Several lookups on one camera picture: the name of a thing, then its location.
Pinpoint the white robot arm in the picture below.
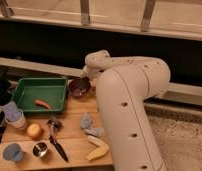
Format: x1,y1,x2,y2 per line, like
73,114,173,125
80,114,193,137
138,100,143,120
84,50,170,171

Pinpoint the green plastic tray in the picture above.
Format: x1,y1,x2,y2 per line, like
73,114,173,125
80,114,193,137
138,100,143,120
11,77,67,114

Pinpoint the red yellow apple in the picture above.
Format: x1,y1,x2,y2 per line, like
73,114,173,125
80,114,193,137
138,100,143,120
26,123,43,140

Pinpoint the orange carrot toy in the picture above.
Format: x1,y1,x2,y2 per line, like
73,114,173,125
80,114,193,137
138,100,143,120
34,99,51,110

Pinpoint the purple bowl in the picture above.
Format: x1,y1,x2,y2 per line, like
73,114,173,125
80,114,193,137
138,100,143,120
68,77,91,98

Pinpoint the white cup with blue cloth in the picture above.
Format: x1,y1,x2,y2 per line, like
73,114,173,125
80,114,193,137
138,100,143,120
2,101,27,130

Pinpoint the small metal cup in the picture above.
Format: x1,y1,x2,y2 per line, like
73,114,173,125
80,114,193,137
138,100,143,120
33,142,49,159

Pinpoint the cream banana piece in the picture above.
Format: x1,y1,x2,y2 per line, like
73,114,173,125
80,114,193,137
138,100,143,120
87,135,108,147

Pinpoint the black handled brush tool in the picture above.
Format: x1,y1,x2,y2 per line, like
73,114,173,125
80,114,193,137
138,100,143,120
47,118,68,162

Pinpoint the blue grey eraser cloth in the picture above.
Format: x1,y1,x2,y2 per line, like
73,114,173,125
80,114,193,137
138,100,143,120
80,113,104,137

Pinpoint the yellow banana toy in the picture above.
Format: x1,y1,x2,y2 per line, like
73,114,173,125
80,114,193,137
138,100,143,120
86,146,109,161

